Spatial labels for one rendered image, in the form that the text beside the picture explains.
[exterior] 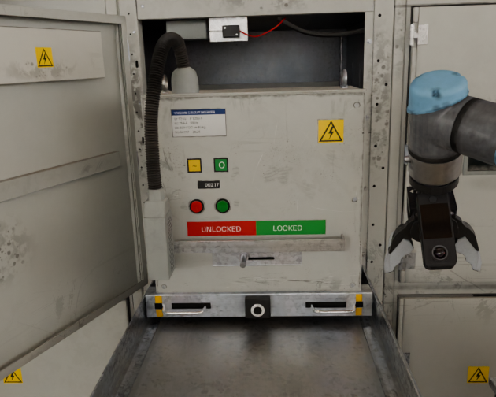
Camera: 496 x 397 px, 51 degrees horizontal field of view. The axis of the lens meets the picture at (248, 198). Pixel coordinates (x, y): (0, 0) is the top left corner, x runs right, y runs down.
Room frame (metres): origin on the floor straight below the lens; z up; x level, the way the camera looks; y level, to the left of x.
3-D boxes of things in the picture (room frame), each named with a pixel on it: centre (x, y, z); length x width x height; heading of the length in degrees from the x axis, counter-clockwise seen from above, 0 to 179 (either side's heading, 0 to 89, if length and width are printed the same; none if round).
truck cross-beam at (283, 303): (1.17, -0.02, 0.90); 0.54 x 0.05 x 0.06; 87
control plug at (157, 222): (1.09, 0.20, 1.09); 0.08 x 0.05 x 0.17; 177
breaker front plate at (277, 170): (1.15, -0.02, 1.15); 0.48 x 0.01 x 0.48; 87
